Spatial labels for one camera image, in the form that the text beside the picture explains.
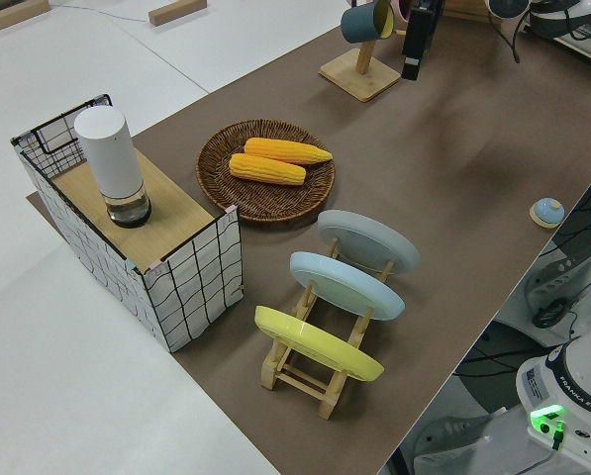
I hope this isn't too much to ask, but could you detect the gray plate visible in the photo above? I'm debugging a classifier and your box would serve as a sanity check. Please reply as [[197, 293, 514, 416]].
[[317, 209, 421, 275]]

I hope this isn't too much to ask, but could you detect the light wooden block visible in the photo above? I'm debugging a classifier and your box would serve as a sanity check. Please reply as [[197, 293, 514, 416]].
[[0, 0, 51, 35], [148, 0, 208, 26]]

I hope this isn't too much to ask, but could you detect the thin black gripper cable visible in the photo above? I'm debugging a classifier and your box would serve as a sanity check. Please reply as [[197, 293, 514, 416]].
[[492, 4, 533, 64]]

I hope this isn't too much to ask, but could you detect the white power strip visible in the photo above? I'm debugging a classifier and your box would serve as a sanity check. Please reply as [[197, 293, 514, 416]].
[[522, 237, 591, 323]]

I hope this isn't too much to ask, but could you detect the yellow corn cob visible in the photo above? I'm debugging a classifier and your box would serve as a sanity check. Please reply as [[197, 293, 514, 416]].
[[244, 138, 335, 166], [228, 152, 308, 187]]

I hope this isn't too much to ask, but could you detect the wooden mug tree stand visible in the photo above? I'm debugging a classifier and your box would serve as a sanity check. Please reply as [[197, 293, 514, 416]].
[[318, 0, 406, 104]]

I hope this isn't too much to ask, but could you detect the wooden plate rack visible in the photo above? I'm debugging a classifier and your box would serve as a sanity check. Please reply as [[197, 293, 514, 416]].
[[259, 236, 396, 421]]

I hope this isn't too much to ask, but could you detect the brown table mat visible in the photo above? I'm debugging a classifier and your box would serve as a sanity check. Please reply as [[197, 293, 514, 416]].
[[26, 0, 591, 475]]

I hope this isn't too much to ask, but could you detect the light wooden board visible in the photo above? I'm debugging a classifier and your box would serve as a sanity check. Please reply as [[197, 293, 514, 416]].
[[51, 147, 215, 263]]

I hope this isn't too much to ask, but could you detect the blue mug with yellow inside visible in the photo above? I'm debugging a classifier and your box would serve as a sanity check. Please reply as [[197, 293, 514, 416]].
[[340, 0, 396, 45]]

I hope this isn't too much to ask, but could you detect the yellow plate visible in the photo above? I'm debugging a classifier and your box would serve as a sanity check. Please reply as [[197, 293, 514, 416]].
[[253, 305, 386, 383]]

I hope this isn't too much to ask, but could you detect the light blue plate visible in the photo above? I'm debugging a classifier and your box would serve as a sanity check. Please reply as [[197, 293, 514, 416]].
[[289, 251, 406, 323]]

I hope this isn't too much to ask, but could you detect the brown wicker basket tray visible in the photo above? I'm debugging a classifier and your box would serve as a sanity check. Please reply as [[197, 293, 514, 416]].
[[196, 118, 337, 225]]

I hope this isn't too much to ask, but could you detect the white cylinder with clear base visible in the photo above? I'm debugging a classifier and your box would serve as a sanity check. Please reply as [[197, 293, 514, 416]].
[[73, 106, 153, 229]]

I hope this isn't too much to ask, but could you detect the white grid storage box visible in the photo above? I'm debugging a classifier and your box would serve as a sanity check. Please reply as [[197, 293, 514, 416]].
[[10, 92, 246, 353]]

